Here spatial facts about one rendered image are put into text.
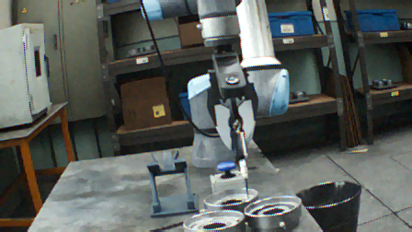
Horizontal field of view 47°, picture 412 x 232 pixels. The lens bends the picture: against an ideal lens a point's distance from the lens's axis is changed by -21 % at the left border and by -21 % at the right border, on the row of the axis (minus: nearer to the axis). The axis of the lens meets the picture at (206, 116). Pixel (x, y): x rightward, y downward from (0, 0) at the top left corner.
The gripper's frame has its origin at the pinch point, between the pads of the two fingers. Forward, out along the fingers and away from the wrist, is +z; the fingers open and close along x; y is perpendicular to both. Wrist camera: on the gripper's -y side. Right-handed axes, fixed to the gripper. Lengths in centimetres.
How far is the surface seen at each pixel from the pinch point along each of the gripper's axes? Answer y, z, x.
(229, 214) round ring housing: -14.0, 9.8, 3.8
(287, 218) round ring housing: -20.5, 10.4, -5.8
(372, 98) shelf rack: 336, 53, -144
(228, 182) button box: 5.4, 9.0, 2.7
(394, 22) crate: 348, -14, -188
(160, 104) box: 337, 33, 36
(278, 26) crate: 343, -16, -64
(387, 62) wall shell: 397, 28, -190
